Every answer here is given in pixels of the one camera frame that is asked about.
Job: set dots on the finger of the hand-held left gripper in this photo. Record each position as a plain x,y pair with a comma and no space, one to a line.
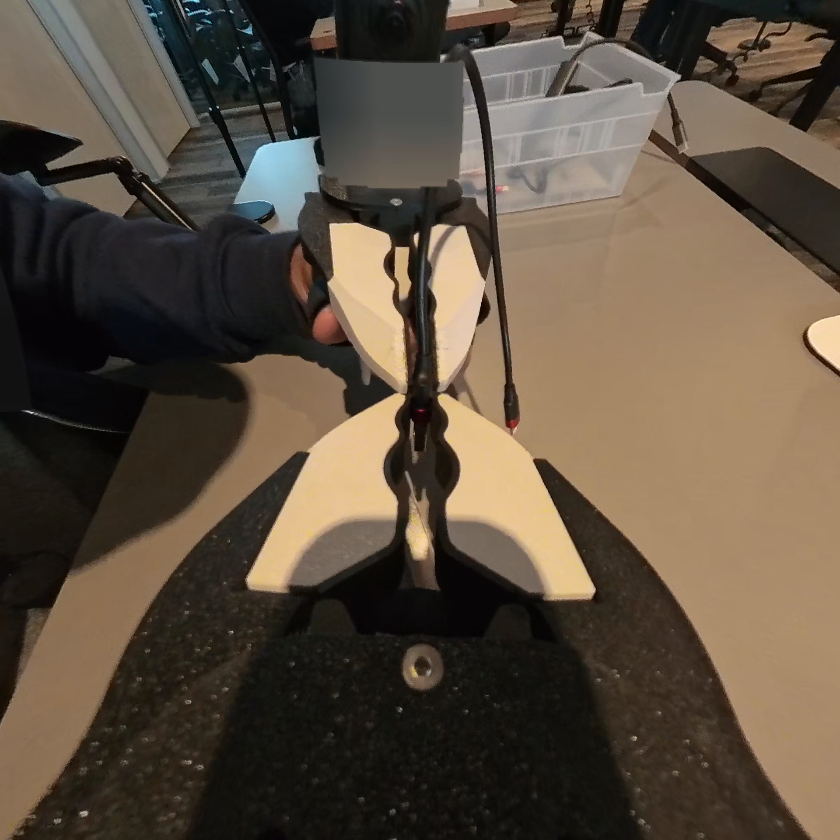
361,295
459,295

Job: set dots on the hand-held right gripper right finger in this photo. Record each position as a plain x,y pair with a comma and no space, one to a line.
512,518

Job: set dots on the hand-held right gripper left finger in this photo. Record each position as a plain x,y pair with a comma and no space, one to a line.
328,518

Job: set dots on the clear plastic organizer box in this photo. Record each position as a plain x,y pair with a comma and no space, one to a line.
590,144

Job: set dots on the person's left forearm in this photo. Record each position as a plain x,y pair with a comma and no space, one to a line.
131,282

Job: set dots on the person's left hand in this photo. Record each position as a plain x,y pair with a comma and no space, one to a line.
325,328

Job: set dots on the black round disc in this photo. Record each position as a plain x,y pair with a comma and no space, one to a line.
256,211

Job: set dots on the black office chair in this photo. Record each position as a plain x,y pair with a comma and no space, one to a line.
39,141

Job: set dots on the white document stand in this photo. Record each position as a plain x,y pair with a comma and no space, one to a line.
827,344

